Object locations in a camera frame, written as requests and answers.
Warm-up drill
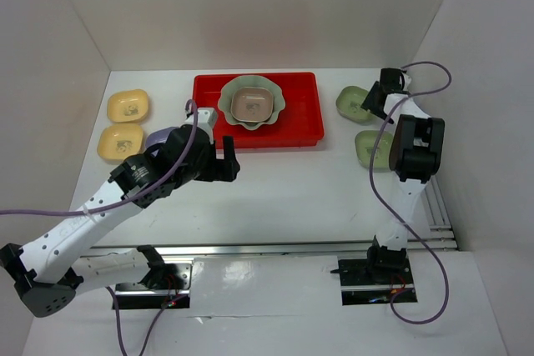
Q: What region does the green square plate near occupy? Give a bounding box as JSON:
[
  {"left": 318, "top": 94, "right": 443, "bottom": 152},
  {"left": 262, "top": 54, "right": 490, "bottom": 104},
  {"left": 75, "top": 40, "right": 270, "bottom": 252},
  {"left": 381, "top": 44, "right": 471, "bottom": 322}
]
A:
[{"left": 355, "top": 130, "right": 394, "bottom": 172}]

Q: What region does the purple square plate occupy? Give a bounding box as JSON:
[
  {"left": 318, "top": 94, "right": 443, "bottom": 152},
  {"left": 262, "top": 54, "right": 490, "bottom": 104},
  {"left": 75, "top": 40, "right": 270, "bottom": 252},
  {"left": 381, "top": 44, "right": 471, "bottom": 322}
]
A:
[{"left": 144, "top": 127, "right": 184, "bottom": 162}]

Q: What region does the green scalloped bowl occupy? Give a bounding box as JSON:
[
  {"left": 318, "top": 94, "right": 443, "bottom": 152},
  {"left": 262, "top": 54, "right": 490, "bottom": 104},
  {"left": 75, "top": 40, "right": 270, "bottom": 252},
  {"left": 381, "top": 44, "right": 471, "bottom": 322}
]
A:
[{"left": 218, "top": 74, "right": 286, "bottom": 131}]

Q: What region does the yellow square plate far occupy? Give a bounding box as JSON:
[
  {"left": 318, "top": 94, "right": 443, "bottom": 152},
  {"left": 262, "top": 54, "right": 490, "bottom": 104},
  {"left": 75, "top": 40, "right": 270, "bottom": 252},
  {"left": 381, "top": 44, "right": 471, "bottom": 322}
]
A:
[{"left": 107, "top": 88, "right": 150, "bottom": 123}]

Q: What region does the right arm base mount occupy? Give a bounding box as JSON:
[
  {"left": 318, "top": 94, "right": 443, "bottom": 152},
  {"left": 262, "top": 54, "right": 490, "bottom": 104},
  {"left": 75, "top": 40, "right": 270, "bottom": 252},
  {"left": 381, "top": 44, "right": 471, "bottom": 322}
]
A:
[{"left": 330, "top": 259, "right": 417, "bottom": 306}]

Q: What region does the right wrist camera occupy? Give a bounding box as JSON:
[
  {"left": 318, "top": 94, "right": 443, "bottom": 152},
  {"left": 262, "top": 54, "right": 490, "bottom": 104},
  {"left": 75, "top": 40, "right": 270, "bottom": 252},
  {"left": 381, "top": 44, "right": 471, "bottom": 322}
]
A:
[{"left": 400, "top": 71, "right": 412, "bottom": 93}]

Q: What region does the red plastic bin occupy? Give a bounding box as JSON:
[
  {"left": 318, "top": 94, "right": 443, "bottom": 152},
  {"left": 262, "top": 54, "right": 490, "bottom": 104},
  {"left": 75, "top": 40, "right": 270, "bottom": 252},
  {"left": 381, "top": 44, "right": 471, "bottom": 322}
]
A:
[{"left": 214, "top": 72, "right": 325, "bottom": 149}]

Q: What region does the green square plate far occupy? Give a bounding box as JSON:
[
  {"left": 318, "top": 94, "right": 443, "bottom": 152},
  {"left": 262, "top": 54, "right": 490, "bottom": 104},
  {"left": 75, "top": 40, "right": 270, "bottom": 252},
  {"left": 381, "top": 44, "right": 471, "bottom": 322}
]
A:
[{"left": 335, "top": 86, "right": 375, "bottom": 125}]

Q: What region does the yellow square plate near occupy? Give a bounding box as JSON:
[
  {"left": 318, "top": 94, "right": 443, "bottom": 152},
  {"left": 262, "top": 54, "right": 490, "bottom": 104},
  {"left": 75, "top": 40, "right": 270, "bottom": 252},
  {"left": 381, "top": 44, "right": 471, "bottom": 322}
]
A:
[{"left": 97, "top": 123, "right": 144, "bottom": 162}]

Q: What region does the green square plate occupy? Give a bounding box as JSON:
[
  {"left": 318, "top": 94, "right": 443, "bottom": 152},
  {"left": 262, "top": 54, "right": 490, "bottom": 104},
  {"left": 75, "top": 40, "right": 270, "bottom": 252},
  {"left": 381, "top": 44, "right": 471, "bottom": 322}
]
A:
[
  {"left": 355, "top": 130, "right": 394, "bottom": 172},
  {"left": 335, "top": 86, "right": 375, "bottom": 125}
]

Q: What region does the yellow square plate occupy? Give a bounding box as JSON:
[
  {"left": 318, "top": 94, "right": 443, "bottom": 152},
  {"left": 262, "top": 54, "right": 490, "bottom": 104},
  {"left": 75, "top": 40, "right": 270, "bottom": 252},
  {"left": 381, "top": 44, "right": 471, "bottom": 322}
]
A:
[
  {"left": 97, "top": 123, "right": 144, "bottom": 162},
  {"left": 107, "top": 88, "right": 150, "bottom": 123}
]

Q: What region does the brown square plate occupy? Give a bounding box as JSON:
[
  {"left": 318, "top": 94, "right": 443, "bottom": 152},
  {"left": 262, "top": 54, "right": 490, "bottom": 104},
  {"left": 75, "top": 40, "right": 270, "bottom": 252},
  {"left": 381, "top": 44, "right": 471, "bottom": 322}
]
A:
[{"left": 230, "top": 87, "right": 274, "bottom": 123}]

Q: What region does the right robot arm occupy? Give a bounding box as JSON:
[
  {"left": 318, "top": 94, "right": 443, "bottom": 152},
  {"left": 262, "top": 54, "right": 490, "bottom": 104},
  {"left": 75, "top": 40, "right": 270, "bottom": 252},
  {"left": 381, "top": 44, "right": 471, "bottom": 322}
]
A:
[{"left": 362, "top": 68, "right": 446, "bottom": 284}]

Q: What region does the aluminium rail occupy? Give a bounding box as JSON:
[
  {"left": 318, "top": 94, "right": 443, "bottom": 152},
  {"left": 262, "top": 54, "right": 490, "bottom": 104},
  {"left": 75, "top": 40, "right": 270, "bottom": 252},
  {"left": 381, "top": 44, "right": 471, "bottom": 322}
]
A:
[{"left": 83, "top": 238, "right": 458, "bottom": 258}]

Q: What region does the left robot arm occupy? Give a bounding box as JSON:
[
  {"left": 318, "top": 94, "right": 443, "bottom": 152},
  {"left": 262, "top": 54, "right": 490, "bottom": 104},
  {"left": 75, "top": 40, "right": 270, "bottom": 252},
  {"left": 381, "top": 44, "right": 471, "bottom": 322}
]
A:
[{"left": 1, "top": 124, "right": 240, "bottom": 318}]

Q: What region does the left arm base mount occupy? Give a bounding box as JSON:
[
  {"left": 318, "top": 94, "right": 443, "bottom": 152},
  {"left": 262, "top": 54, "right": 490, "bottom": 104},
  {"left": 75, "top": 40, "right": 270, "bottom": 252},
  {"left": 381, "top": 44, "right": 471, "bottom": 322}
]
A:
[{"left": 114, "top": 258, "right": 193, "bottom": 310}]

